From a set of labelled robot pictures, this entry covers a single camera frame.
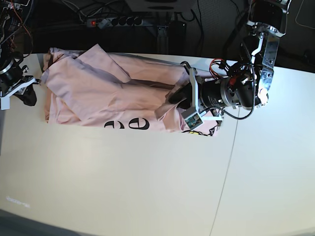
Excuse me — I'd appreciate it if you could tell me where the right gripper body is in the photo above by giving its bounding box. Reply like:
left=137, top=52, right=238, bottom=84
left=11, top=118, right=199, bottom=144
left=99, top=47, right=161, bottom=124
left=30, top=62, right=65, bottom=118
left=0, top=58, right=27, bottom=92

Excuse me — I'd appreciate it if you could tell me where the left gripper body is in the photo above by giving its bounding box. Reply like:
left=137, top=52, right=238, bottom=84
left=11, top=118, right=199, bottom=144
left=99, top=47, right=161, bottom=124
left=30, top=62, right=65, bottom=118
left=199, top=76, right=256, bottom=110

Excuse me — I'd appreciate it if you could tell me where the pink T-shirt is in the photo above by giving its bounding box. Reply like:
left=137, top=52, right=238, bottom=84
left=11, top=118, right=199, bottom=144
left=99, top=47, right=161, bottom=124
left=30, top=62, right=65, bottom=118
left=40, top=43, right=223, bottom=138

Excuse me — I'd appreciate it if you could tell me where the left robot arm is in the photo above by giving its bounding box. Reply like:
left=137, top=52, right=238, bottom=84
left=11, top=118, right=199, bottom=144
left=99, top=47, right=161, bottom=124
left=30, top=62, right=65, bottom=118
left=167, top=0, right=291, bottom=116

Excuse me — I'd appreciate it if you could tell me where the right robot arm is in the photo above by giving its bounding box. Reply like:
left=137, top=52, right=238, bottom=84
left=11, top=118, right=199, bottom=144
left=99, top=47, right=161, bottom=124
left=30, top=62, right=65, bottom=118
left=0, top=0, right=40, bottom=110

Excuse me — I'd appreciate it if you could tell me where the black power adapter box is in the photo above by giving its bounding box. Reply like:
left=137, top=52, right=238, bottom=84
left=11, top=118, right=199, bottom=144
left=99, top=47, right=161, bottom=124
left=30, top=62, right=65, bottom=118
left=168, top=21, right=187, bottom=37

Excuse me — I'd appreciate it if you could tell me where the black power strip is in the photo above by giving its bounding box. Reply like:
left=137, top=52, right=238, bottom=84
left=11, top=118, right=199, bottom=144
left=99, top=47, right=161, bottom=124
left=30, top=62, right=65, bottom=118
left=86, top=16, right=145, bottom=29

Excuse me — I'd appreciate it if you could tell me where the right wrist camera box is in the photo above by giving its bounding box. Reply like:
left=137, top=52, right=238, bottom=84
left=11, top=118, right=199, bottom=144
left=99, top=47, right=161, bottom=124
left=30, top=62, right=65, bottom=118
left=0, top=96, right=10, bottom=111

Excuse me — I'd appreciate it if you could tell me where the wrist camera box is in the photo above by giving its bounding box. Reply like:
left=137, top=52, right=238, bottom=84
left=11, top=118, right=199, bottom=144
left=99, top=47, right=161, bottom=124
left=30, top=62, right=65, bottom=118
left=0, top=96, right=10, bottom=111
left=181, top=107, right=204, bottom=131

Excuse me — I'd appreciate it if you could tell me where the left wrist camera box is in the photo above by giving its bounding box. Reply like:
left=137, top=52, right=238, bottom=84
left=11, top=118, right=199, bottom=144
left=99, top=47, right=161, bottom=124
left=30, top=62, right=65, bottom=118
left=181, top=107, right=204, bottom=131

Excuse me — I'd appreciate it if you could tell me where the aluminium table leg post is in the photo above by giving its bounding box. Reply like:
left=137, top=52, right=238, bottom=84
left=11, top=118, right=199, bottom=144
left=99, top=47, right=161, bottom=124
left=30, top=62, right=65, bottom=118
left=157, top=27, right=168, bottom=55

